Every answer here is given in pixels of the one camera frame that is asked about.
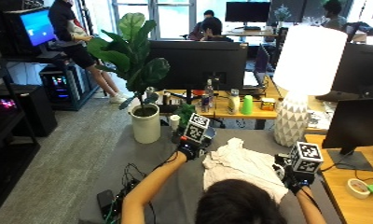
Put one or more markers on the small green plant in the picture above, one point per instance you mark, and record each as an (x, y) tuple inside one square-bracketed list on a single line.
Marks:
[(186, 112)]

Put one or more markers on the computer tower with coloured lights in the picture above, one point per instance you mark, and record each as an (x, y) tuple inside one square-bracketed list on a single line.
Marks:
[(60, 85)]

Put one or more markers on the white cloth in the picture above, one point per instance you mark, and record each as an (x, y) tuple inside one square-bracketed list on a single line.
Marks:
[(240, 168)]

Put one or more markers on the white marker cube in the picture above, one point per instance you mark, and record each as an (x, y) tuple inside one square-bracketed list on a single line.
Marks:
[(197, 128), (306, 157)]

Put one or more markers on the yellow box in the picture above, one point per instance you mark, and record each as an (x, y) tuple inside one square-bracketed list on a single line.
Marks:
[(268, 104)]

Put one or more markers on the white plant pot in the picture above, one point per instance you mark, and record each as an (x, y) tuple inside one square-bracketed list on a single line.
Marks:
[(146, 126)]

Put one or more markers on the laptop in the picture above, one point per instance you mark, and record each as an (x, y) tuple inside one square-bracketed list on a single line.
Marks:
[(262, 67)]

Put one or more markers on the person's right hand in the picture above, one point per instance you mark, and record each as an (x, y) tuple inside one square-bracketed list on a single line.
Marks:
[(298, 179)]

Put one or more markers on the black monitor on square stand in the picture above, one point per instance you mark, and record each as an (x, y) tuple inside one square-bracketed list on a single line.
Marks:
[(356, 124)]

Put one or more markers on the large-leaved green plant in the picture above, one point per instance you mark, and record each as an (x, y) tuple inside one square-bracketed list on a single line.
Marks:
[(131, 53)]

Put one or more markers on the person's left hand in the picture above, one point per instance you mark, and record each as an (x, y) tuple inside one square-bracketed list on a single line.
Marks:
[(190, 150)]

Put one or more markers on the wooden desk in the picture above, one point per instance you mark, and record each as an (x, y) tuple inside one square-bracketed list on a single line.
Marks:
[(352, 205), (252, 114)]

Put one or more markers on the green plastic cup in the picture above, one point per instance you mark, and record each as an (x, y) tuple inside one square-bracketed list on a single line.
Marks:
[(247, 105)]

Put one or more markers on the small white cup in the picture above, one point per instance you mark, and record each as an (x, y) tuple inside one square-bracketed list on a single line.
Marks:
[(175, 121)]

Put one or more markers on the clear water bottle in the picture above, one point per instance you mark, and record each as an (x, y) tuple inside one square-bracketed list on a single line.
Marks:
[(210, 93)]

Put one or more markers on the black shelf unit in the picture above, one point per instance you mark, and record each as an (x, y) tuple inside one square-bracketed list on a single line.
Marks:
[(6, 161)]

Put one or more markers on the monitor with blue screen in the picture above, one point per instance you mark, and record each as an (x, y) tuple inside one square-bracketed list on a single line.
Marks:
[(37, 27)]

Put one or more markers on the white tape roll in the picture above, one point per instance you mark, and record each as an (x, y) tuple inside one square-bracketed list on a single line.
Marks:
[(357, 188)]

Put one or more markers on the wide black monitor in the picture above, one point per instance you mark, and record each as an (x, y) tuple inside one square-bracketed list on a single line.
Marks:
[(197, 63)]

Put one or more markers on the white table lamp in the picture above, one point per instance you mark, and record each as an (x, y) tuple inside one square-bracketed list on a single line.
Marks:
[(308, 62)]

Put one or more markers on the black phone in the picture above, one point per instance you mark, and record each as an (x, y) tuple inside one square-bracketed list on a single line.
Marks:
[(106, 201)]

